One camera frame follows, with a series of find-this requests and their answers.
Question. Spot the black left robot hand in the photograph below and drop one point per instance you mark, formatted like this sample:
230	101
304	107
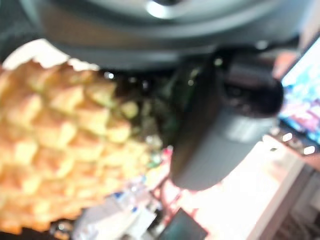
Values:
200	140

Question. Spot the yellow pineapple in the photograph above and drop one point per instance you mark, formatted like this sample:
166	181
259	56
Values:
52	140

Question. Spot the black flat box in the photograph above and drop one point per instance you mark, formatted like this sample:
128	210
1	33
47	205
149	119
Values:
183	226

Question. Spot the computer monitor with colourful screen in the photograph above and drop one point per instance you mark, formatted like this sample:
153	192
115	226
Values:
303	100

